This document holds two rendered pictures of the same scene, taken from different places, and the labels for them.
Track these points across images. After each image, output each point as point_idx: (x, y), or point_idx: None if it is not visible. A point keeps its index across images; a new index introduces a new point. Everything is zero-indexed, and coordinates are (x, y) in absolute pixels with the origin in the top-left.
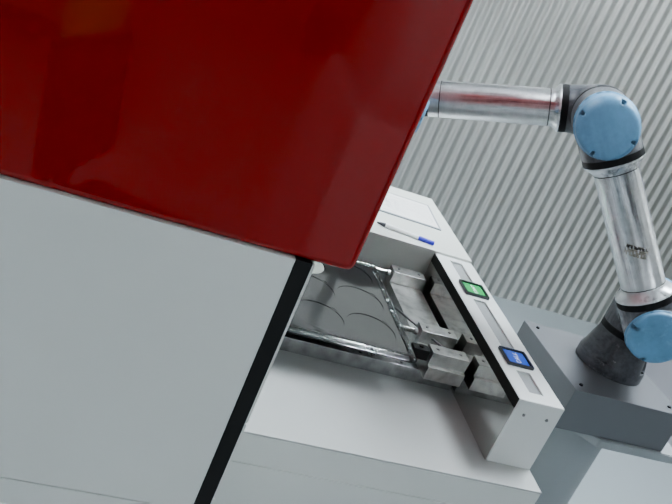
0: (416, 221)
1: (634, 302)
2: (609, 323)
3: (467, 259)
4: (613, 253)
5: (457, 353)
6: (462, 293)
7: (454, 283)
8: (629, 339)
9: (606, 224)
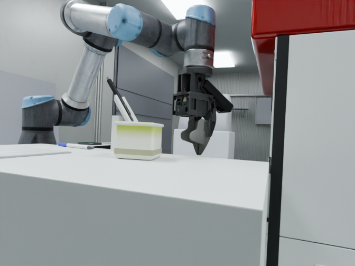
0: (23, 146)
1: (89, 104)
2: (50, 127)
3: (44, 143)
4: (89, 87)
5: None
6: (104, 144)
7: (98, 145)
8: (89, 119)
9: (94, 75)
